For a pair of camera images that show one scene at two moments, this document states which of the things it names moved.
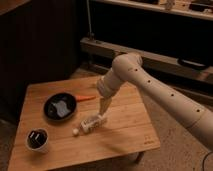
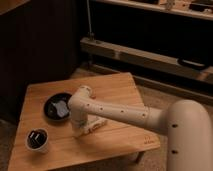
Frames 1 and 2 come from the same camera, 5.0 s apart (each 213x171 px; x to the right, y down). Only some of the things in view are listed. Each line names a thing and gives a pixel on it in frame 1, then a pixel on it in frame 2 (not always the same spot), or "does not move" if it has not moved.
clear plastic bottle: (90, 124) does not move
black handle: (190, 63) does not move
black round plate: (59, 106) does not move
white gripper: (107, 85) -> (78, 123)
